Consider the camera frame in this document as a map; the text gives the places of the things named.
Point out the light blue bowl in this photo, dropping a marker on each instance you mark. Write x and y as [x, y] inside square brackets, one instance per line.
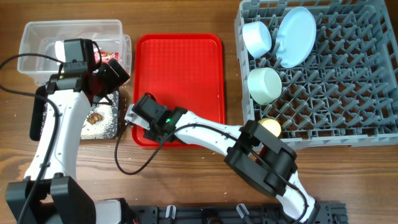
[257, 38]

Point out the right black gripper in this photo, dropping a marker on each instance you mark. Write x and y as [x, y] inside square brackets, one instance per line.
[149, 135]

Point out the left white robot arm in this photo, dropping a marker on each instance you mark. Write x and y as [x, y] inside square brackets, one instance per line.
[49, 192]

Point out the white rice grains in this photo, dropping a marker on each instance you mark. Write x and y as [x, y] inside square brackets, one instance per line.
[79, 119]

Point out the green bowl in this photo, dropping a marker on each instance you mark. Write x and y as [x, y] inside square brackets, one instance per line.
[264, 85]

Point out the red snack wrapper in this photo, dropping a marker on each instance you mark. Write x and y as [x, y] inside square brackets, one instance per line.
[105, 57]

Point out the crumpled white tissue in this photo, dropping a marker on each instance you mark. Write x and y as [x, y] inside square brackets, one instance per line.
[60, 51]

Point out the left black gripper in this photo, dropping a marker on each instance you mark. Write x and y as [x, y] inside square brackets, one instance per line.
[114, 82]

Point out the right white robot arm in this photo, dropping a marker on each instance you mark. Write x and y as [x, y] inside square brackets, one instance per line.
[260, 158]

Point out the light blue round plate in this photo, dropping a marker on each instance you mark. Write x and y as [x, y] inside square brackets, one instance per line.
[296, 37]

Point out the red plastic tray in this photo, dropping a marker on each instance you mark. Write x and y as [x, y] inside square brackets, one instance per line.
[184, 70]

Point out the grey dishwasher rack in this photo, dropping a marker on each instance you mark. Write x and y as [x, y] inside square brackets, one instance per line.
[345, 92]

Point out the yellow plastic cup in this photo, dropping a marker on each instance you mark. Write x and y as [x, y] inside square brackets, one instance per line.
[271, 125]

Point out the clear plastic bin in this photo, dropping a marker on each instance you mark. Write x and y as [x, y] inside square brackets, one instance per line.
[40, 37]

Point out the brown food scrap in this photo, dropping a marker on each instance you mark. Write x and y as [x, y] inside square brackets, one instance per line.
[94, 118]

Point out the black rectangular waste tray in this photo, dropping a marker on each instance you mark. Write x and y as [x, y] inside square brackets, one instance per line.
[107, 107]

